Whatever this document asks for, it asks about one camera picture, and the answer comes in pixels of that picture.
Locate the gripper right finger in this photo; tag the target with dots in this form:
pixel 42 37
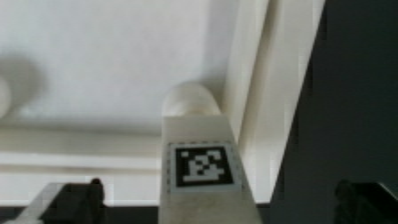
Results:
pixel 367 203

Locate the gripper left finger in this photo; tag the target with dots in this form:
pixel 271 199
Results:
pixel 69 204

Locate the white square tabletop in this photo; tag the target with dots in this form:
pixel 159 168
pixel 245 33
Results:
pixel 97 54

